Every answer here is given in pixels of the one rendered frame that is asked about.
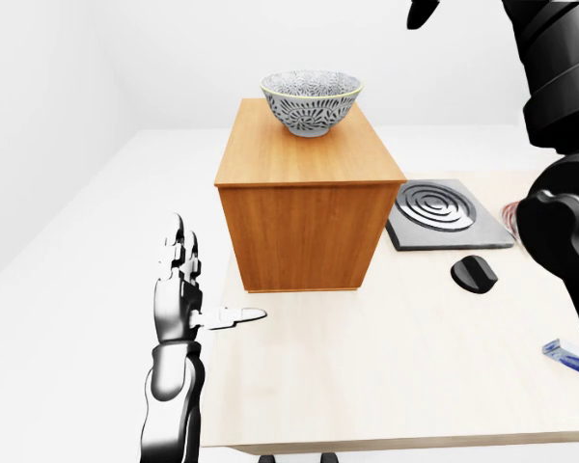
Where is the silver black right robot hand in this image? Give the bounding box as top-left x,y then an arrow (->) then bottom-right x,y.
406,0 -> 441,32

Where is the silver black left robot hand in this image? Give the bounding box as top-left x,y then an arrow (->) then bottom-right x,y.
153,211 -> 269,344

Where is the grey patterned bowl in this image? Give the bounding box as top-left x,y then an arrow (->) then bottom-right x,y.
259,69 -> 365,139

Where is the wooden cabinet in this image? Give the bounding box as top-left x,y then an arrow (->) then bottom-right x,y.
213,97 -> 408,294

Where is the flat dark stove plate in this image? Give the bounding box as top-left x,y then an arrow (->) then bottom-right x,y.
385,178 -> 515,253

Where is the plate with red rings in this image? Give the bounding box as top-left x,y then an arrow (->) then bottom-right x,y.
501,201 -> 526,238

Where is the round black knob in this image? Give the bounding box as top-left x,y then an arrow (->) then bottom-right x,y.
450,255 -> 500,295

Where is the blue printed box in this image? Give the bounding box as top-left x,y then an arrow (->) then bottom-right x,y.
541,338 -> 579,378

